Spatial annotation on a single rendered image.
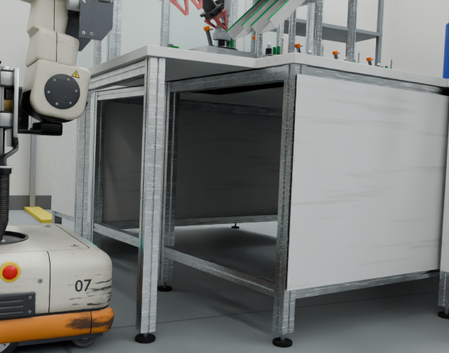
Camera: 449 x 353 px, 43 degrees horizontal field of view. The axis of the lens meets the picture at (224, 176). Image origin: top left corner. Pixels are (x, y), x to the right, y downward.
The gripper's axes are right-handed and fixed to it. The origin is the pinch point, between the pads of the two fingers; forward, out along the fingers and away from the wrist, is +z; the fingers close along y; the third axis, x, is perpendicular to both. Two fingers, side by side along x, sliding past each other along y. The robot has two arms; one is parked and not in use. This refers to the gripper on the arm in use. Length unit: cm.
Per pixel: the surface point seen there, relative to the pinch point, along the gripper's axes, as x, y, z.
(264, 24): 8.1, -36.0, -1.3
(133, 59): 61, -41, -23
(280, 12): 9.1, -48.2, -5.0
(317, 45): 6, -54, 11
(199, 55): 49, -55, -14
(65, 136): 50, 115, 21
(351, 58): -5, -54, 24
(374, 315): 52, -67, 97
